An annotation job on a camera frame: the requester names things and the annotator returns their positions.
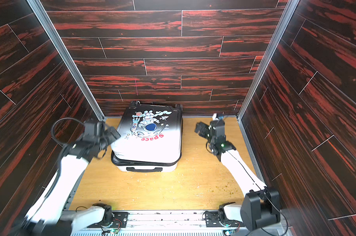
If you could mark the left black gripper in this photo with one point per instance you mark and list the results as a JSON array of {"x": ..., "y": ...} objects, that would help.
[{"x": 112, "y": 137}]

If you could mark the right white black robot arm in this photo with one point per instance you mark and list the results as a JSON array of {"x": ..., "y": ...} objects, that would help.
[{"x": 261, "y": 205}]

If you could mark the left aluminium corner post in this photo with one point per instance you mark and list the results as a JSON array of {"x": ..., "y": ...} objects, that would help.
[{"x": 45, "y": 21}]

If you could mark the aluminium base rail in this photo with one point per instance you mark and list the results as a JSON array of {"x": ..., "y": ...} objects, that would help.
[{"x": 179, "y": 223}]

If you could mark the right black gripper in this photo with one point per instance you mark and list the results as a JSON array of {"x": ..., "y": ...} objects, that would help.
[{"x": 210, "y": 131}]

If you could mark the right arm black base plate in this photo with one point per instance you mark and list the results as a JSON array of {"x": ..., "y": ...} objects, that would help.
[{"x": 212, "y": 219}]

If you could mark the black white astronaut suitcase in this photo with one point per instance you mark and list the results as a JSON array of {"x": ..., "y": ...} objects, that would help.
[{"x": 151, "y": 137}]

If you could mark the right aluminium corner post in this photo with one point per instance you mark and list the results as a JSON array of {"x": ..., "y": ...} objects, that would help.
[{"x": 276, "y": 37}]

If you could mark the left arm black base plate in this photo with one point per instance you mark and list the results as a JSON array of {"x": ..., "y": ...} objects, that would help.
[{"x": 118, "y": 220}]

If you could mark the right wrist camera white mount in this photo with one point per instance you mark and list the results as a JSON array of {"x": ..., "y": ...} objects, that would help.
[{"x": 217, "y": 117}]

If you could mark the aluminium corner post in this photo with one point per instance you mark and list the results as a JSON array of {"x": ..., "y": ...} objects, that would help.
[
  {"x": 276, "y": 37},
  {"x": 45, "y": 21}
]

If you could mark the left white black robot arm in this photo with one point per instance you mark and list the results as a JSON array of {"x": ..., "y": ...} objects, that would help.
[{"x": 45, "y": 217}]

